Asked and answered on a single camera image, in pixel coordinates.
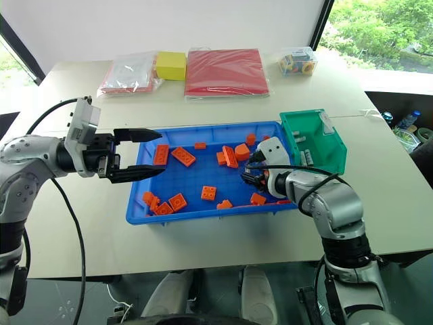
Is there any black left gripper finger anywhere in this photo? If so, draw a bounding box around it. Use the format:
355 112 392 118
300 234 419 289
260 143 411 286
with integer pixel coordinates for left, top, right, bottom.
112 127 164 144
108 165 168 185

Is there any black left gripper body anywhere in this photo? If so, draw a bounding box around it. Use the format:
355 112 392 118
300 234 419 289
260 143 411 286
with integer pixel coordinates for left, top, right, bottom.
81 133 122 179

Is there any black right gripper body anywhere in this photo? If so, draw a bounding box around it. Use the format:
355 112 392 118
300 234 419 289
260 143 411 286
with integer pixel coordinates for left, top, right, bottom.
242 164 271 195

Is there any blue plastic bin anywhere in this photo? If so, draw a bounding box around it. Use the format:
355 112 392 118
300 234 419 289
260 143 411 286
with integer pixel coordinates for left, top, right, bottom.
125 121 301 226

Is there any green plastic bin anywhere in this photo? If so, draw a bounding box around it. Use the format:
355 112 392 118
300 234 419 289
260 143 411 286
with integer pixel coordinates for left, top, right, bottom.
279 108 348 175

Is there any white label on green bin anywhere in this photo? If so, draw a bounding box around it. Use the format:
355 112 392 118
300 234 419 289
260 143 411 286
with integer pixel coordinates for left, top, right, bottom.
319 112 336 137

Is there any rounded orange toy brick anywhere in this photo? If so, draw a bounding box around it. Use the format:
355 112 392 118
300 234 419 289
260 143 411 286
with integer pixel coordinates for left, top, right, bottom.
234 143 251 163

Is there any square orange toy brick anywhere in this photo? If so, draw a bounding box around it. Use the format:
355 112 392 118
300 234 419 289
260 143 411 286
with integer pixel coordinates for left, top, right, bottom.
200 185 219 202
168 192 188 212

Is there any plastic bag with red sheets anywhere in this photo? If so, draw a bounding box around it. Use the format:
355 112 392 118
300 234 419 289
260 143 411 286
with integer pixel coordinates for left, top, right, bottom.
97 50 164 100

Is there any yellow box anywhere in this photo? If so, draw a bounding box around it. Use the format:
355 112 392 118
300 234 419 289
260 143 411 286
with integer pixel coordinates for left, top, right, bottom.
155 51 188 81

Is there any red paper pack in plastic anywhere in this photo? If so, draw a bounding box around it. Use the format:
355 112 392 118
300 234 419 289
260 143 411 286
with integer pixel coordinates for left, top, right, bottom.
183 47 271 100

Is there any white rounded robot foot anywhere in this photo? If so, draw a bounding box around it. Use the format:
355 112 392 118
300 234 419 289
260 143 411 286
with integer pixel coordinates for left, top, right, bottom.
139 270 194 320
241 265 279 325

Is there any clear box of colourful parts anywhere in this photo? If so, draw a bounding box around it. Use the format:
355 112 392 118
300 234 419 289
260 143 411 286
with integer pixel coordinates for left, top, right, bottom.
278 46 319 79

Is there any clear plastic bottle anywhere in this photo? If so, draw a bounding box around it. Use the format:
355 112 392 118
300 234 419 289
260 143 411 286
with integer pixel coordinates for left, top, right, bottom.
396 110 422 130

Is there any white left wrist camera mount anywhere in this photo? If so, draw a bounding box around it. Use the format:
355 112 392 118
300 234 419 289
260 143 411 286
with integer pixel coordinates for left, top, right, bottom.
64 97 102 178

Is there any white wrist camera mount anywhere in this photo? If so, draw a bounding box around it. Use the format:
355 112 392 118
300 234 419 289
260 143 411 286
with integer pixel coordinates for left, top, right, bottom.
256 137 293 167
64 97 102 178

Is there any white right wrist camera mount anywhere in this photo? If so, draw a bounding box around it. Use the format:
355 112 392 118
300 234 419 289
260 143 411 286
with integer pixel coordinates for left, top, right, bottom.
256 137 293 167

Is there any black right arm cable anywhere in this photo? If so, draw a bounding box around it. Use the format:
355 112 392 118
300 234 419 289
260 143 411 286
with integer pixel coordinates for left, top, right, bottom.
246 151 352 215

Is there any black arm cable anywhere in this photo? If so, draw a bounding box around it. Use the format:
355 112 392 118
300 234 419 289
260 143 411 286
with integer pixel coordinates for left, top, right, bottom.
26 97 87 325
246 151 352 215

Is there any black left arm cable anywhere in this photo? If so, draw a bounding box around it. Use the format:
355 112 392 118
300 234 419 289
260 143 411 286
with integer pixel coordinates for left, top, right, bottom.
26 97 87 325

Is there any black window frame post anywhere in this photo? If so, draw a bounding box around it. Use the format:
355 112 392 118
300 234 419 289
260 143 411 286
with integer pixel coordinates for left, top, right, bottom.
0 12 47 86
312 0 335 50

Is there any white string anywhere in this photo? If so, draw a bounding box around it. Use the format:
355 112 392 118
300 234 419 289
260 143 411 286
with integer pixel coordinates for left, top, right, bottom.
329 108 384 121

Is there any white floor cable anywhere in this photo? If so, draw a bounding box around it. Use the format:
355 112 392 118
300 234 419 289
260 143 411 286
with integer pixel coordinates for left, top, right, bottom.
106 283 135 322

